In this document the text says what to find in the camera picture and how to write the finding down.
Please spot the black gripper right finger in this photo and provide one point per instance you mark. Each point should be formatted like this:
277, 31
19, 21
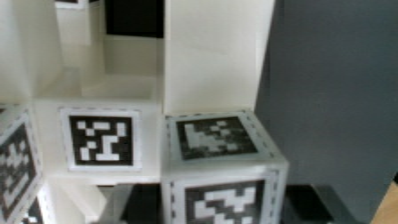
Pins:
313, 206

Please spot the white chair back frame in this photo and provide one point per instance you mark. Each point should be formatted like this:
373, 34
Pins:
103, 86

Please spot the white chair leg block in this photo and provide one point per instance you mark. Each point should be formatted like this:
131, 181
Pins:
224, 170
19, 167

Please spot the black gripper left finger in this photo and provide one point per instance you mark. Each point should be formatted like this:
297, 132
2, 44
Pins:
133, 205

